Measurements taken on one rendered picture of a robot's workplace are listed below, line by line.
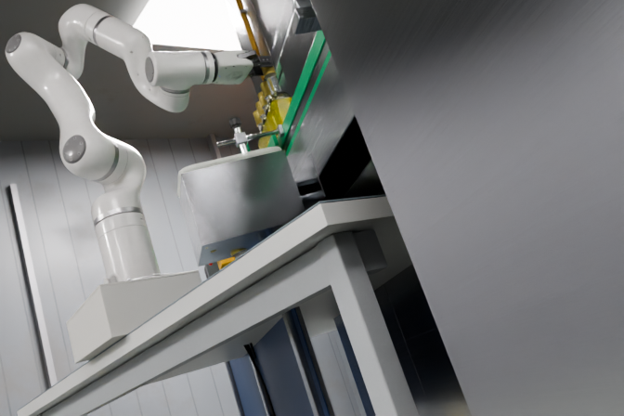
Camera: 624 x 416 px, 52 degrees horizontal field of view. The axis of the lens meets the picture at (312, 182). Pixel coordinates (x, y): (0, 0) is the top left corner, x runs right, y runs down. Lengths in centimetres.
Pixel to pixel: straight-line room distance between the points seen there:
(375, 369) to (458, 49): 51
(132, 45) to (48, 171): 345
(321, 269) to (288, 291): 9
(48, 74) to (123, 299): 69
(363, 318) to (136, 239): 80
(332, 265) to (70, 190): 427
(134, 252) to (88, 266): 336
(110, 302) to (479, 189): 104
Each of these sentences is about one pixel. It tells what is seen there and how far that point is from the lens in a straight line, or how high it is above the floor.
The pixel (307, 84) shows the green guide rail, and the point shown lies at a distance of 135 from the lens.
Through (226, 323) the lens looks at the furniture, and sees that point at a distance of 115.
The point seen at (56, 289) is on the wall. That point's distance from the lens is 478.
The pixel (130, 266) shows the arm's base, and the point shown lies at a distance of 153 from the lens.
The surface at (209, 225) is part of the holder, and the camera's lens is 127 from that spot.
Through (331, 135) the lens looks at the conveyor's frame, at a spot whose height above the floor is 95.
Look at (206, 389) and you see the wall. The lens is 501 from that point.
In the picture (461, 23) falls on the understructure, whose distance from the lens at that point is 47.
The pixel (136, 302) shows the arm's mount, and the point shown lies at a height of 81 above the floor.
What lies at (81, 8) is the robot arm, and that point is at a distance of 187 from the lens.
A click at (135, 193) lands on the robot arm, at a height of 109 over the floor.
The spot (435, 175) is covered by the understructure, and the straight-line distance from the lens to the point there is 54.
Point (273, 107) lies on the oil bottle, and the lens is 168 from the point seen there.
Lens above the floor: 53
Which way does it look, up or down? 17 degrees up
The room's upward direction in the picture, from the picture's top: 20 degrees counter-clockwise
